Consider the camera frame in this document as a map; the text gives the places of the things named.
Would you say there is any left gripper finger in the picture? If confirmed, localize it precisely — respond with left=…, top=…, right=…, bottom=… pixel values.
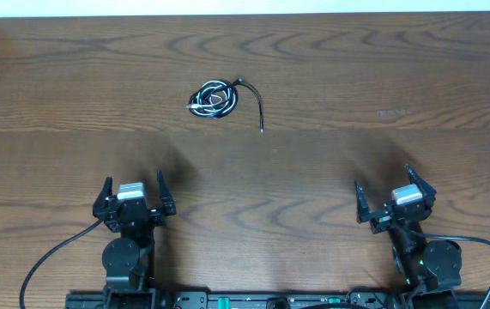
left=93, top=177, right=112, bottom=218
left=157, top=170, right=177, bottom=216

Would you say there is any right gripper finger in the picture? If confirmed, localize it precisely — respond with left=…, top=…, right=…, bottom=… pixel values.
left=354, top=180, right=371, bottom=223
left=405, top=164, right=437, bottom=198

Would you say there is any white usb cable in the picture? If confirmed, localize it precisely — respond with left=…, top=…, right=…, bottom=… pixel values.
left=186, top=80, right=235, bottom=115

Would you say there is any black usb cable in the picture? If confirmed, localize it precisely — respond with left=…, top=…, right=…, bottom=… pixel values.
left=188, top=77, right=265, bottom=133

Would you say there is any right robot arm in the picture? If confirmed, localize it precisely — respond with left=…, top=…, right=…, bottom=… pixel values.
left=354, top=165, right=462, bottom=293

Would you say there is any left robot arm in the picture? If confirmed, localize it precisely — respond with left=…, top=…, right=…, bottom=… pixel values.
left=93, top=171, right=177, bottom=293

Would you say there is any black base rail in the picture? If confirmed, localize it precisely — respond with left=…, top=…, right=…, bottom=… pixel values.
left=64, top=287, right=490, bottom=309

